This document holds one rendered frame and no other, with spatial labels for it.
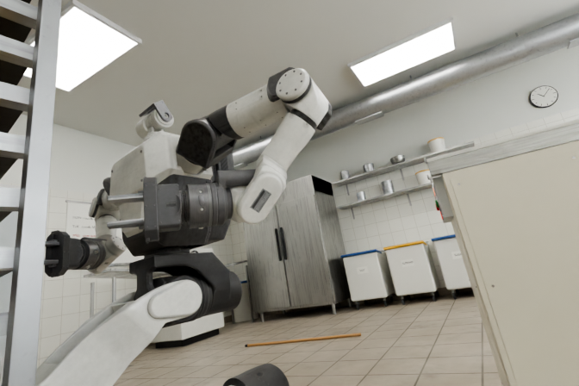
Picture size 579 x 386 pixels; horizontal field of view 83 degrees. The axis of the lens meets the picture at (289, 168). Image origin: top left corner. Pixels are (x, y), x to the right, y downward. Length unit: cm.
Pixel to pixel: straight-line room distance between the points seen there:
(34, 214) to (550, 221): 121
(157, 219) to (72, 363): 33
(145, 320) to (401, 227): 496
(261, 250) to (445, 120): 358
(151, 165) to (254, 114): 30
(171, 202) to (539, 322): 101
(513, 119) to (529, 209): 459
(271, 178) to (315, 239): 438
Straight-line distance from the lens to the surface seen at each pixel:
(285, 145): 67
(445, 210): 122
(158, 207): 66
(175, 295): 88
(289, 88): 70
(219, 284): 99
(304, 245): 509
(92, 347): 85
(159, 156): 90
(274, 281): 538
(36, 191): 64
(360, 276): 505
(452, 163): 121
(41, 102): 70
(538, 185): 121
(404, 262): 488
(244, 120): 78
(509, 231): 118
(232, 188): 69
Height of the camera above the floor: 60
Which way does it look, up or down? 18 degrees up
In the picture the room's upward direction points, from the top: 10 degrees counter-clockwise
